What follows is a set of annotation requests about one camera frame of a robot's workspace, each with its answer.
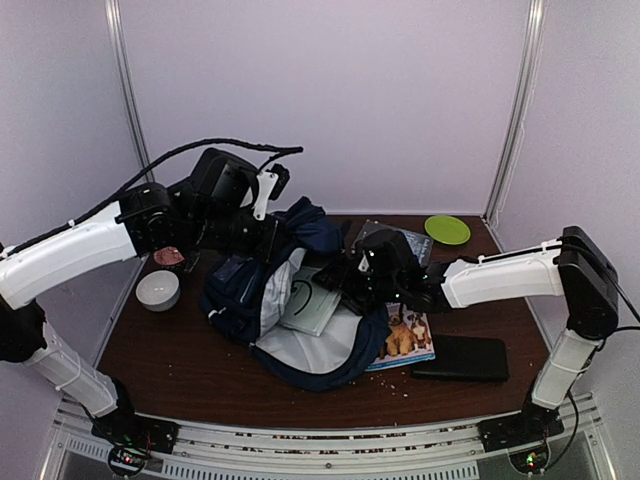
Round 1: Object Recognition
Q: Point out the navy blue backpack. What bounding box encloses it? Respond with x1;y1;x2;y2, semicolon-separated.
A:
199;197;390;392

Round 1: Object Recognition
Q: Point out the dog cover book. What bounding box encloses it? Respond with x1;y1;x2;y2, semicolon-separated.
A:
367;303;436;371

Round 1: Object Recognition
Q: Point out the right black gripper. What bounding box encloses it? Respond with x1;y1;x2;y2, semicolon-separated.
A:
313;257;404;316

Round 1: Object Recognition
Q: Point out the black leather case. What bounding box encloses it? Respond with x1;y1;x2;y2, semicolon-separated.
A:
411;335;510;382

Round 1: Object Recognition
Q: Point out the white ceramic bowl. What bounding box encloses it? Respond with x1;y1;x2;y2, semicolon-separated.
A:
135;270;181;312

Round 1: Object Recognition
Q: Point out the white grey book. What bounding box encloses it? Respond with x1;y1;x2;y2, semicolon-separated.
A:
278;266;341;337

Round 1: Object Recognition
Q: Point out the blue hardcover book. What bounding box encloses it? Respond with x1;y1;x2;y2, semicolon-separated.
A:
351;219;433;267

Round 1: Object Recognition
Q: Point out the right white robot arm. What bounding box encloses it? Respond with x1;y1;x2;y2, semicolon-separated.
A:
313;226;621;442

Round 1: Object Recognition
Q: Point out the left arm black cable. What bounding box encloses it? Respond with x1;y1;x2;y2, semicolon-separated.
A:
0;140;305;256

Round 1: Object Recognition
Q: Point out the red patterned bowl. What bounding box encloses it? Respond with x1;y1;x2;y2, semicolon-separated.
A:
153;247;185;269

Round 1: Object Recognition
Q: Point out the green plate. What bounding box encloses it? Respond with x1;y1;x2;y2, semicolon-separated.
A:
424;215;471;246

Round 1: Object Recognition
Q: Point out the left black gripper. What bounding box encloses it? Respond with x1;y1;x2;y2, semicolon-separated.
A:
186;208;290;262

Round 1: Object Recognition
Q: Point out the metal frame post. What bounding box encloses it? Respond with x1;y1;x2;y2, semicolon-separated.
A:
484;0;547;227
104;0;156;186

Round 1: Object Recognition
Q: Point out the right metal frame post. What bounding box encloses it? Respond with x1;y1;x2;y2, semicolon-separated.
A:
484;0;547;227

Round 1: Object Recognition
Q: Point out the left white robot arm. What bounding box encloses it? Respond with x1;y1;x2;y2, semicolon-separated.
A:
1;148;289;444

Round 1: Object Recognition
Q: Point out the front aluminium rail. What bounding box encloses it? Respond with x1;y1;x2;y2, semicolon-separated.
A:
49;392;609;480

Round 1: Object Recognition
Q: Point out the left metal frame post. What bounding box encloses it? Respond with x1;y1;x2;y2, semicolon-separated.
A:
104;0;156;186

